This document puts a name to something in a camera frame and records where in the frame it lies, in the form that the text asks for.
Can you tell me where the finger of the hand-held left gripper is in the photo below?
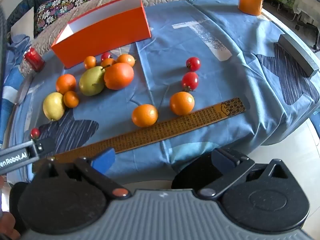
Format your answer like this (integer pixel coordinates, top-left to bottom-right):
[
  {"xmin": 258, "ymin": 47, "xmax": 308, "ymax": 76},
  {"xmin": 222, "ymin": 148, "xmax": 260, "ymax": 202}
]
[{"xmin": 31, "ymin": 137, "xmax": 55, "ymax": 159}]

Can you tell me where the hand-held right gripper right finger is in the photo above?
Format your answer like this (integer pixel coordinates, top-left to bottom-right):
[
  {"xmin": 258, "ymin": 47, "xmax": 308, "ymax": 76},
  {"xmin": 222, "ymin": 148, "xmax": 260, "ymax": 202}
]
[{"xmin": 197, "ymin": 148, "xmax": 290, "ymax": 200}]

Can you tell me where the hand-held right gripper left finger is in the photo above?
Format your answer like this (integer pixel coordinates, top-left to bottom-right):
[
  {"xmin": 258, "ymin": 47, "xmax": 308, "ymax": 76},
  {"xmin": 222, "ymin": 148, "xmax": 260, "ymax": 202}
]
[{"xmin": 32, "ymin": 147, "xmax": 132, "ymax": 200}]

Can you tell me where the yellow lemon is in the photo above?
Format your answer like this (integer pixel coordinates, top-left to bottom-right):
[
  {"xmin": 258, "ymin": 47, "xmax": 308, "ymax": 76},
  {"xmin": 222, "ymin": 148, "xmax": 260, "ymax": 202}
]
[{"xmin": 43, "ymin": 92, "xmax": 66, "ymax": 122}]

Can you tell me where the small orange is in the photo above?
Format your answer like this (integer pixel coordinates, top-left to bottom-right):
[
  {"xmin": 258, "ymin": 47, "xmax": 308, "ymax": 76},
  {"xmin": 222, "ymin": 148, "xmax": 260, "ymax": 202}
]
[
  {"xmin": 100, "ymin": 58, "xmax": 116, "ymax": 68},
  {"xmin": 116, "ymin": 54, "xmax": 136, "ymax": 67},
  {"xmin": 63, "ymin": 90, "xmax": 80, "ymax": 109},
  {"xmin": 83, "ymin": 56, "xmax": 97, "ymax": 70}
]

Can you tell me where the medium orange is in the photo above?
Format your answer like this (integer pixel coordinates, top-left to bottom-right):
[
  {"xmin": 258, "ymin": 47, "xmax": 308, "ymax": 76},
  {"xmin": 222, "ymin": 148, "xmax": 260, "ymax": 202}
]
[
  {"xmin": 132, "ymin": 104, "xmax": 159, "ymax": 127},
  {"xmin": 55, "ymin": 74, "xmax": 77, "ymax": 95},
  {"xmin": 169, "ymin": 91, "xmax": 195, "ymax": 116}
]

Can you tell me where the green pear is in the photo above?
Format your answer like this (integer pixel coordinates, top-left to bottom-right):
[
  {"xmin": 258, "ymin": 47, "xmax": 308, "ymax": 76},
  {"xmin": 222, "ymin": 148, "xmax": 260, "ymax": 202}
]
[{"xmin": 79, "ymin": 64, "xmax": 111, "ymax": 97}]

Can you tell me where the large orange-red tomato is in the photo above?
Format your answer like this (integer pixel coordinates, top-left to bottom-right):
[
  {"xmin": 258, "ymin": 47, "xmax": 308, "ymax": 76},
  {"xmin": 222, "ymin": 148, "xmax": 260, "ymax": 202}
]
[{"xmin": 104, "ymin": 62, "xmax": 135, "ymax": 90}]

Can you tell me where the orange cardboard box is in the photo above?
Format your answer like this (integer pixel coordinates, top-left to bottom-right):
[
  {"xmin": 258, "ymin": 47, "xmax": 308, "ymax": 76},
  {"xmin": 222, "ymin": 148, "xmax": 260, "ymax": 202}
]
[{"xmin": 51, "ymin": 0, "xmax": 152, "ymax": 69}]

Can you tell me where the person's left hand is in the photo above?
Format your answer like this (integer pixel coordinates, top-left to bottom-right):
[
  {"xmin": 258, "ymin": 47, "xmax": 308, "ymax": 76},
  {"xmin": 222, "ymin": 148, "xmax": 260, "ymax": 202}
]
[{"xmin": 0, "ymin": 175, "xmax": 21, "ymax": 240}]

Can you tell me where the silver knife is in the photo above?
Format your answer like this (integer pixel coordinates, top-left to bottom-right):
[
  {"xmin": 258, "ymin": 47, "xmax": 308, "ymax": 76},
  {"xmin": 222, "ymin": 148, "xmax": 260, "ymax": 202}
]
[{"xmin": 14, "ymin": 73, "xmax": 34, "ymax": 105}]

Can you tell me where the brown patterned wooden strip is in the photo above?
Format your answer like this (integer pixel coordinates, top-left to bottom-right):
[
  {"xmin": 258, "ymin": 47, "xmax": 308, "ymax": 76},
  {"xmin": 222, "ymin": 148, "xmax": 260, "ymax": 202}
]
[{"xmin": 49, "ymin": 97, "xmax": 247, "ymax": 164}]

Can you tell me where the red glass jar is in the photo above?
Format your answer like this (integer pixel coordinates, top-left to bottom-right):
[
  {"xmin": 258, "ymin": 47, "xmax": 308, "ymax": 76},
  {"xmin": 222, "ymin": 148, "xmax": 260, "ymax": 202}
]
[{"xmin": 23, "ymin": 47, "xmax": 45, "ymax": 73}]

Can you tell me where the blue printed cloth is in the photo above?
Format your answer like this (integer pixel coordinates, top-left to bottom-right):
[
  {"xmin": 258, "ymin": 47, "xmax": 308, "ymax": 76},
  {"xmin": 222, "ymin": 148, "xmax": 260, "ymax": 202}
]
[{"xmin": 0, "ymin": 0, "xmax": 320, "ymax": 180}]

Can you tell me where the grey rectangular block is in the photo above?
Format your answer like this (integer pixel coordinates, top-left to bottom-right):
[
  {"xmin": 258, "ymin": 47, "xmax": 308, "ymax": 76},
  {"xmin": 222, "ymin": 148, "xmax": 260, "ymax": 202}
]
[{"xmin": 278, "ymin": 34, "xmax": 320, "ymax": 77}]

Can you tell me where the dark floral blanket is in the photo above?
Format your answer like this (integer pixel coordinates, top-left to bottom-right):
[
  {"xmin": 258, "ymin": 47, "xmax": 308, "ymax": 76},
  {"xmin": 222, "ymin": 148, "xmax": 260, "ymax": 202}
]
[{"xmin": 33, "ymin": 0, "xmax": 142, "ymax": 38}]

